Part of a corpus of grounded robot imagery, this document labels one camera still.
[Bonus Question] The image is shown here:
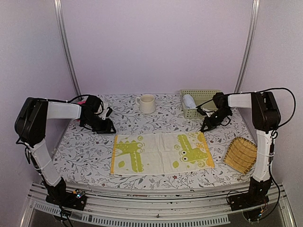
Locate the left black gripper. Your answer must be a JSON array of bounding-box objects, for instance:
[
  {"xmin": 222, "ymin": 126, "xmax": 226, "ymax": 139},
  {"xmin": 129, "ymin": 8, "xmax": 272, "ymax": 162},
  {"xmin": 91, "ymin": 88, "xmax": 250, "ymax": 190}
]
[{"xmin": 82, "ymin": 113, "xmax": 115, "ymax": 134}]

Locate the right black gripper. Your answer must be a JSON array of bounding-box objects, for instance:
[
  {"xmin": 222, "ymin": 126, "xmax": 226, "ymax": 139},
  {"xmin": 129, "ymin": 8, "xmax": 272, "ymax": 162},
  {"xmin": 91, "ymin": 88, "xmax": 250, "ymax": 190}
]
[{"xmin": 201, "ymin": 108, "xmax": 232, "ymax": 132}]

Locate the light blue towel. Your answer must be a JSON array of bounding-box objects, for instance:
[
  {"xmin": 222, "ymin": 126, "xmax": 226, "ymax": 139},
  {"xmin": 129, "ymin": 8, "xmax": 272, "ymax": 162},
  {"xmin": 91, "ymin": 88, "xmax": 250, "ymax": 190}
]
[{"xmin": 183, "ymin": 94, "xmax": 196, "ymax": 109}]

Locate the cream green patterned towel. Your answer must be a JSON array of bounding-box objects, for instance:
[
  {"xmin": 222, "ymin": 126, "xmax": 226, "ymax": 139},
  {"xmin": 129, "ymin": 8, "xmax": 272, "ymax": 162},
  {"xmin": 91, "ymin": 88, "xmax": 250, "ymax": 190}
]
[{"xmin": 110, "ymin": 132, "xmax": 215, "ymax": 175}]

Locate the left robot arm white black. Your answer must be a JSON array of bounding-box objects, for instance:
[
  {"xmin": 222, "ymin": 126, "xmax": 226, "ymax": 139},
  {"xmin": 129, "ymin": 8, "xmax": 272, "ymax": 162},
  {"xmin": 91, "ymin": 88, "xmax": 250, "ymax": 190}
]
[{"xmin": 14, "ymin": 95, "xmax": 116, "ymax": 210}]

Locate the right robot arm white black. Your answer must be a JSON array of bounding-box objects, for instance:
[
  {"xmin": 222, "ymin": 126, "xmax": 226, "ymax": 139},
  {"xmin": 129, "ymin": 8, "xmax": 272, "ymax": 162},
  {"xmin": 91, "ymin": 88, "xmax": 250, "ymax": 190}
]
[{"xmin": 200, "ymin": 92, "xmax": 281, "ymax": 211}]

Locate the green plastic basket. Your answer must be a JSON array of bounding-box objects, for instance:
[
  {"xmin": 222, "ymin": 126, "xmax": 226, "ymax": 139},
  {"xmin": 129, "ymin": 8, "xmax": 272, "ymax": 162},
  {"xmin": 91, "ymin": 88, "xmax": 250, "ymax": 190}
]
[{"xmin": 179, "ymin": 89, "xmax": 221, "ymax": 119}]

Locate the cream ceramic mug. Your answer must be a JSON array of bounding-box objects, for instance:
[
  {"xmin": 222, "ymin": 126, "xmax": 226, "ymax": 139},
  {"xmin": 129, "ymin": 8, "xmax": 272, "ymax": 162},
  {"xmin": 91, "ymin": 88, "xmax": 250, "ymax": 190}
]
[{"xmin": 135, "ymin": 94, "xmax": 156, "ymax": 114}]

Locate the yellow bamboo tray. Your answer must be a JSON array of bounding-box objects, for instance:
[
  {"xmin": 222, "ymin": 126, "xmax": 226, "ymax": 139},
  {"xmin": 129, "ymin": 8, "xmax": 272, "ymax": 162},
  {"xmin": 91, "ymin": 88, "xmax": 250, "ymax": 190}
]
[{"xmin": 223, "ymin": 137, "xmax": 257, "ymax": 175}]

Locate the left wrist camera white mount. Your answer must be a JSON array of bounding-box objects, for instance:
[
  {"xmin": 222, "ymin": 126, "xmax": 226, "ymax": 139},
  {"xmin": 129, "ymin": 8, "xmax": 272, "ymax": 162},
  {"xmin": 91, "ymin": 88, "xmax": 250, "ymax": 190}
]
[{"xmin": 99, "ymin": 107, "xmax": 113, "ymax": 120}]

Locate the right aluminium frame post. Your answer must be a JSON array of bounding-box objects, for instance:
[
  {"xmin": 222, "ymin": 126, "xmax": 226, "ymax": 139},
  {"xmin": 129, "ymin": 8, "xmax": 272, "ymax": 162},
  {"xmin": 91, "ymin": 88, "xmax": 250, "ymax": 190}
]
[{"xmin": 234, "ymin": 0, "xmax": 260, "ymax": 93}]

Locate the aluminium frame post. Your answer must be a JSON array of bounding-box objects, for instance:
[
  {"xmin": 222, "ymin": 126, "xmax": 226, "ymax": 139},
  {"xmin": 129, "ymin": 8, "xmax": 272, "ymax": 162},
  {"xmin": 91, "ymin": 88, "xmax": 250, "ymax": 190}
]
[
  {"xmin": 234, "ymin": 0, "xmax": 260, "ymax": 93},
  {"xmin": 53, "ymin": 0, "xmax": 81, "ymax": 96}
]

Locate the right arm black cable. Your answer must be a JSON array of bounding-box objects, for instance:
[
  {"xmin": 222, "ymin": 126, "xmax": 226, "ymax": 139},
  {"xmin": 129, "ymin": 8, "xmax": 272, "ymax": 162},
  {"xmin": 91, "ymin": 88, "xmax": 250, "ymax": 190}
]
[{"xmin": 196, "ymin": 87, "xmax": 296, "ymax": 133}]

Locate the left aluminium frame post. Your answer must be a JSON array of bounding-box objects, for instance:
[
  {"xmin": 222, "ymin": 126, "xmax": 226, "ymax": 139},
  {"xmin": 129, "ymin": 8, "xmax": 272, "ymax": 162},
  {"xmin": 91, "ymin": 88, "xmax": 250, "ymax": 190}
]
[{"xmin": 53, "ymin": 0, "xmax": 81, "ymax": 96}]

